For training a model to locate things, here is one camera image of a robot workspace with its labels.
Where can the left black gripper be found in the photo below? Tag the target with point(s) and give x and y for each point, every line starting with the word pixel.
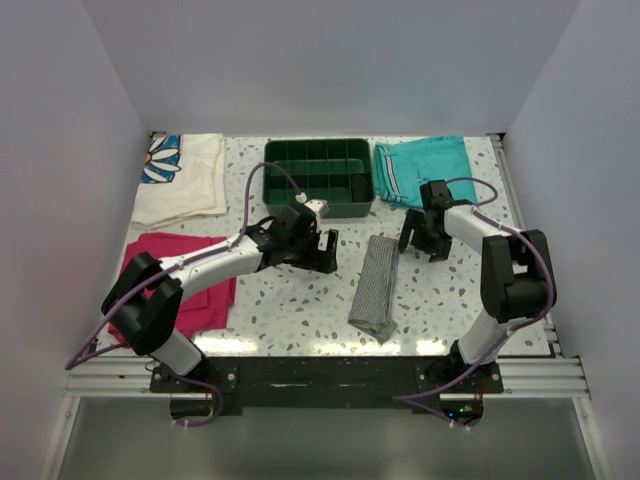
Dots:
pixel 318 260

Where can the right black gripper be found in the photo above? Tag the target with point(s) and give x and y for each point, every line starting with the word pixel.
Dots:
pixel 438 251

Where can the grey striped underwear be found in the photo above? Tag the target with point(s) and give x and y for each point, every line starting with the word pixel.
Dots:
pixel 371 310

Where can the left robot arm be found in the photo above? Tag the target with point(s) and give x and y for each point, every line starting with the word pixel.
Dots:
pixel 144 302

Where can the teal folded shorts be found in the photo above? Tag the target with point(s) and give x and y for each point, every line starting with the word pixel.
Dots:
pixel 399 170

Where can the black item in tray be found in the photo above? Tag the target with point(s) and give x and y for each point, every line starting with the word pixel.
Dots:
pixel 359 188

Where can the green divided plastic tray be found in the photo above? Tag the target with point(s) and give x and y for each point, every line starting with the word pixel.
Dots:
pixel 321 168

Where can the pink folded cloth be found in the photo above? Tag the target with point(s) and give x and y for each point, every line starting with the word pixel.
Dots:
pixel 207 310

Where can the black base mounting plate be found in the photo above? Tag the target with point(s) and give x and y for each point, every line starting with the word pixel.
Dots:
pixel 328 382

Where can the cream daisy print shirt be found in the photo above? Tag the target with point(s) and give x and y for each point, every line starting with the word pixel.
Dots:
pixel 182 177

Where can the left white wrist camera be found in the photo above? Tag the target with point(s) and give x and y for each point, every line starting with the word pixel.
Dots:
pixel 319 207

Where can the aluminium frame rail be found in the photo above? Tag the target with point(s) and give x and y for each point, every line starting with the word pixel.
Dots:
pixel 538 377

